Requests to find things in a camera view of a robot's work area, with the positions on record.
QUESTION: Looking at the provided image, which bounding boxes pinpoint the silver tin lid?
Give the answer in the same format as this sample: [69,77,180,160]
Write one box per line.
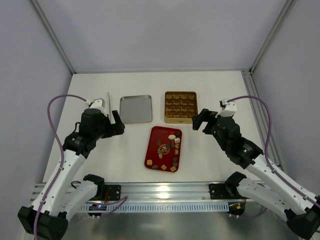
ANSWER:
[119,95,153,125]

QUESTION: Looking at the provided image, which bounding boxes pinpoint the red tray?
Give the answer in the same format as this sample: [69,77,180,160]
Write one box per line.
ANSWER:
[144,126,183,173]

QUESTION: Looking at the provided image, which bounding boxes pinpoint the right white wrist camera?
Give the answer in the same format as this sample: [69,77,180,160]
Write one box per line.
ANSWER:
[218,99,237,118]

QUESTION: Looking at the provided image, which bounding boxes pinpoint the gold chocolate box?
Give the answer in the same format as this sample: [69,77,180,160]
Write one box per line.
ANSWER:
[164,91,198,124]

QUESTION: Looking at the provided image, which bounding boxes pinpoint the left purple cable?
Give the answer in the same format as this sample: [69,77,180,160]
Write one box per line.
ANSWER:
[33,94,91,240]

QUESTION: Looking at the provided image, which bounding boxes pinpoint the aluminium front rail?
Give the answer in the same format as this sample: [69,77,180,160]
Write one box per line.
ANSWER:
[31,181,256,213]

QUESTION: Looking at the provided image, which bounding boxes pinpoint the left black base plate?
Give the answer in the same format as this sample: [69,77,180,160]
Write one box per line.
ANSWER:
[103,184,122,202]

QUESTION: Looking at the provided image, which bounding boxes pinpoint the purple cable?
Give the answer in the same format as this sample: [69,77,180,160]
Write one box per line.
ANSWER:
[229,95,320,208]
[33,94,91,240]

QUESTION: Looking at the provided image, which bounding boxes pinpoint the metal tongs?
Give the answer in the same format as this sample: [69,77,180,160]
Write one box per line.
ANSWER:
[106,92,112,120]

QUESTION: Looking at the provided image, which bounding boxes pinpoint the white oval chocolate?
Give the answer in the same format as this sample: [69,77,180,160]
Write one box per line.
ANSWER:
[168,134,176,140]

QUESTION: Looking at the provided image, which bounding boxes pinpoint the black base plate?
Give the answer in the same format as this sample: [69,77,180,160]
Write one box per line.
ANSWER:
[208,183,229,200]
[103,184,122,202]

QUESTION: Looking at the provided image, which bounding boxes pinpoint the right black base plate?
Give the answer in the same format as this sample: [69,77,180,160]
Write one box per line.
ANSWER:
[208,183,229,200]

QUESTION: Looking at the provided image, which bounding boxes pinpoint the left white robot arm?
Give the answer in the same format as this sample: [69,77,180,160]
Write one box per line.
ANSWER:
[17,108,125,240]

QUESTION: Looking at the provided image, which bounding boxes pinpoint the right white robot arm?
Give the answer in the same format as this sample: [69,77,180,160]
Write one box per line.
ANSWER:
[192,108,320,240]

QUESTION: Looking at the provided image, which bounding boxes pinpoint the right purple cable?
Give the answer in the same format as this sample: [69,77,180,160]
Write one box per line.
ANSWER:
[229,95,320,208]

